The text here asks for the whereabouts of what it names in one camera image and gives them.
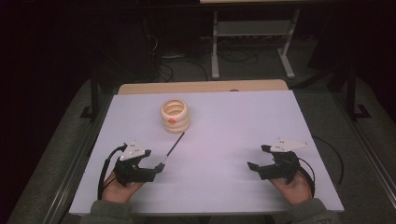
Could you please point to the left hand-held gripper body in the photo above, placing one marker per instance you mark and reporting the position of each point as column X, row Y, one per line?
column 130, row 172

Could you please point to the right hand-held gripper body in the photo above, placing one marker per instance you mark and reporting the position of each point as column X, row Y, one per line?
column 280, row 165

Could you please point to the black pen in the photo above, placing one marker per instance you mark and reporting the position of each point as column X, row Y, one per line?
column 174, row 147

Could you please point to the cream ribbed pen holder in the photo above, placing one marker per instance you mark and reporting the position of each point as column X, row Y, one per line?
column 175, row 116

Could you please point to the person's left hand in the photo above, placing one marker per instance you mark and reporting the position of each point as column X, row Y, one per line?
column 120, row 191

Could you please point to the person's right hand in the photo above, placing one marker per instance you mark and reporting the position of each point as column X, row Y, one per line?
column 294, row 191

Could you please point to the white table board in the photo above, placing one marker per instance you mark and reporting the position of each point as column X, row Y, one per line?
column 218, row 155

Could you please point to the black metal stand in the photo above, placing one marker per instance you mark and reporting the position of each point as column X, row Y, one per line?
column 94, row 99
column 351, row 96

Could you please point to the wooden table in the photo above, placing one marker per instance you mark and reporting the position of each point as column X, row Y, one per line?
column 202, row 86

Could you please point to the aluminium rail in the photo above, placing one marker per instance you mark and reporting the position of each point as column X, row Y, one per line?
column 367, row 149
column 74, row 168

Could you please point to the white metal desk frame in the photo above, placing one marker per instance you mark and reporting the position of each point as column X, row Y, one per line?
column 214, row 46

